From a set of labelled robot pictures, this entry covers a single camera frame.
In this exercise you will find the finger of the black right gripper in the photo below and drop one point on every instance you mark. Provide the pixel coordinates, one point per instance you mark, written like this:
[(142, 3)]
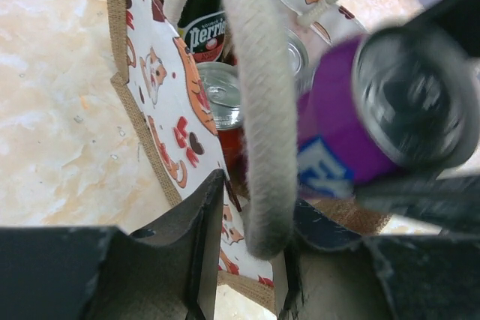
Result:
[(450, 203), (445, 28)]

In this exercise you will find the purple Fanta can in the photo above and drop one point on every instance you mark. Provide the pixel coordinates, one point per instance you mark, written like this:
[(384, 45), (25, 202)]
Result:
[(398, 99)]

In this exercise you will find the red cola can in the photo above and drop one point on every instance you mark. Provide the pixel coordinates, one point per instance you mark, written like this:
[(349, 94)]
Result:
[(222, 88), (299, 61)]

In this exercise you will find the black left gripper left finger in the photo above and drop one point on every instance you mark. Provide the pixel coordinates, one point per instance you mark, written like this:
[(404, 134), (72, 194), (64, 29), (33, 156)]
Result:
[(168, 269)]

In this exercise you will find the green Perrier glass bottle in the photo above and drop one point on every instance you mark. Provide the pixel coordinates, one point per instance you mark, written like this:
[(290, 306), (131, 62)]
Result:
[(203, 26)]

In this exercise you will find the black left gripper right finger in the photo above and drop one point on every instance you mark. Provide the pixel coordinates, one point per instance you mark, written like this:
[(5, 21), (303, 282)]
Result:
[(326, 273)]

